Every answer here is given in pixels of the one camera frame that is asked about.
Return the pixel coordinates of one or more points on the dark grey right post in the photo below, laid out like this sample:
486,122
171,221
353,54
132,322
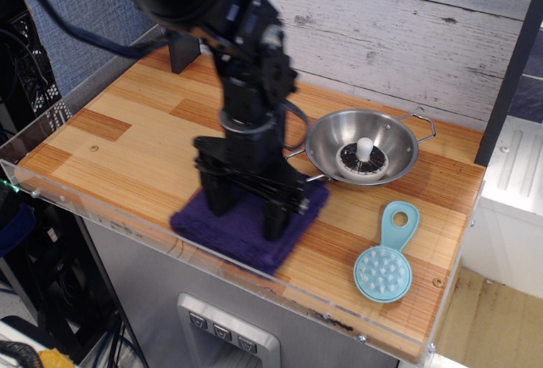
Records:
520,55

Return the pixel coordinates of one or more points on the black milk crate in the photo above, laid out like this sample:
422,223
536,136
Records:
28,86

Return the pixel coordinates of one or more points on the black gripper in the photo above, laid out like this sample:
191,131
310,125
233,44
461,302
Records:
252,160

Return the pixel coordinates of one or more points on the dark grey post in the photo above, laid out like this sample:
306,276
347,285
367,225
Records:
520,55
183,50

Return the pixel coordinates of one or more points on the purple cloth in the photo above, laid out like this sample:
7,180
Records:
238,234

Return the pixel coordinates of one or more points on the steel bowl with handles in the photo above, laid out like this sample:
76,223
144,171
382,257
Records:
399,137

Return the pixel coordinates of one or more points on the dark grey left post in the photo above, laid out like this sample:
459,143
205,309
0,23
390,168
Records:
183,50

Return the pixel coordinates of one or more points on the clear acrylic table guard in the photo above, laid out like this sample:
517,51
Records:
125,163

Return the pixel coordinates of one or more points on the silver dispenser panel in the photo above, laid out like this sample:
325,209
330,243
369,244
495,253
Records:
218,339

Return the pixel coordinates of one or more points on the light blue scrubber brush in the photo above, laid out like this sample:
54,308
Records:
382,273

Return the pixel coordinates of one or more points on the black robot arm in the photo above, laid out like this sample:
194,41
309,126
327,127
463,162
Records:
246,40

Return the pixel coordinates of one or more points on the white cabinet at right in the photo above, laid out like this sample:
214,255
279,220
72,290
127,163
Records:
503,241

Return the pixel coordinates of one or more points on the white toy mushroom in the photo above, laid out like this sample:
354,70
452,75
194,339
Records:
362,161

